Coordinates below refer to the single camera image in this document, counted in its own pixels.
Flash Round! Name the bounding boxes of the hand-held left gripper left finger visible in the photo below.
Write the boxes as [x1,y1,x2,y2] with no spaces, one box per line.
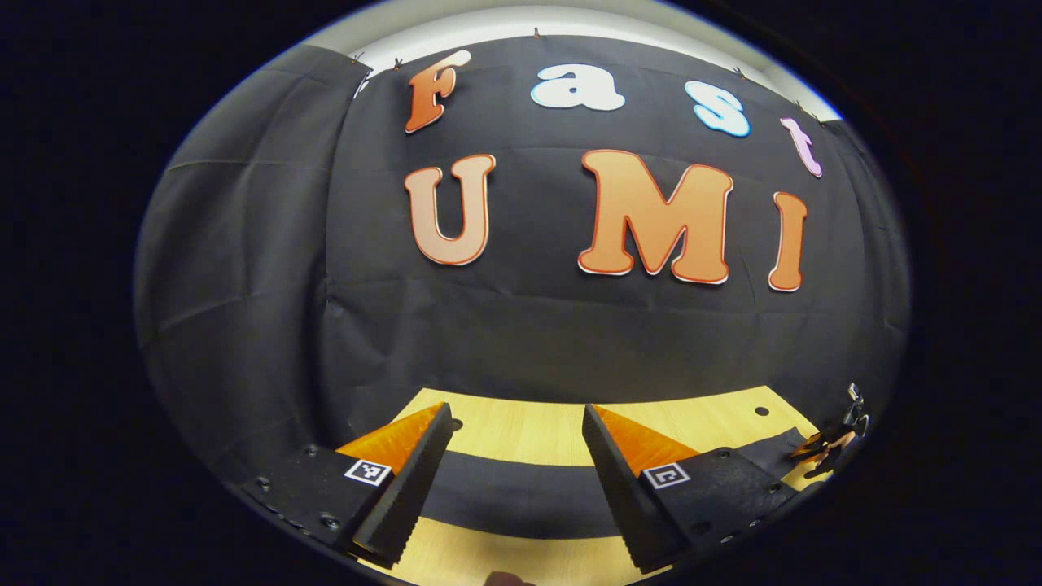
[236,402,454,569]

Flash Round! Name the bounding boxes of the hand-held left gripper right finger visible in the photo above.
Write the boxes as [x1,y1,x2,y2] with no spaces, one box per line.
[582,404,800,575]

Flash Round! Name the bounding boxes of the dark jeans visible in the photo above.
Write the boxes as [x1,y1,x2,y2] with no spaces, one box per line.
[419,427,819,540]

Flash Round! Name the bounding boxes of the black backdrop cloth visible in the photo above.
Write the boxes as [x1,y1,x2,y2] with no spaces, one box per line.
[134,33,911,489]

